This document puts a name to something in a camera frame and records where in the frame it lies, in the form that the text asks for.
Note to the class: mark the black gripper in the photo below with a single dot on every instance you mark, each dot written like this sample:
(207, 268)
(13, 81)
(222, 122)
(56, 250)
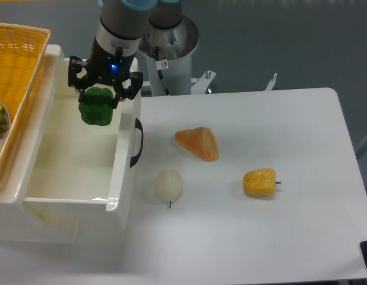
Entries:
(109, 64)

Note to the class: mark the green bell pepper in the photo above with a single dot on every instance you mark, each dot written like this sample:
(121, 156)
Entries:
(97, 106)

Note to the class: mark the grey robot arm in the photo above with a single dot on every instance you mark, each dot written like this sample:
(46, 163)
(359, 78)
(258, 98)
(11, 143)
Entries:
(129, 20)

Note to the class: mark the open upper white drawer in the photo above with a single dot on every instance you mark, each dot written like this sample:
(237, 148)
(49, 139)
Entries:
(80, 165)

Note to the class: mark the white drawer cabinet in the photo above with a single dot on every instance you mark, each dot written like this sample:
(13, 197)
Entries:
(22, 221)

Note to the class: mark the yellow bell pepper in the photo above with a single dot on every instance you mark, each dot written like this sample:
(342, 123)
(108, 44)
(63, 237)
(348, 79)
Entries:
(260, 182)

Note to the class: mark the yellow wicker basket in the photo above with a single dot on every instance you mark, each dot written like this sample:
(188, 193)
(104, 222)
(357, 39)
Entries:
(21, 51)

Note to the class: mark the white plate with fruit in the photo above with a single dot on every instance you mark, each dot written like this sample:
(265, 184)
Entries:
(5, 123)

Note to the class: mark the orange triangular bread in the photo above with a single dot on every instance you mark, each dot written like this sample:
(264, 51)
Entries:
(200, 141)

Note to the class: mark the white pear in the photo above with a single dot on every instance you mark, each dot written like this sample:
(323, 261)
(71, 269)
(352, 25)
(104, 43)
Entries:
(169, 186)

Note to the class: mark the black drawer handle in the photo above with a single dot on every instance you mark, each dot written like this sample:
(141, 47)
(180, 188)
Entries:
(138, 143)

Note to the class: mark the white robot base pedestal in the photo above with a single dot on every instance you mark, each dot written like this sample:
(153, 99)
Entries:
(168, 56)

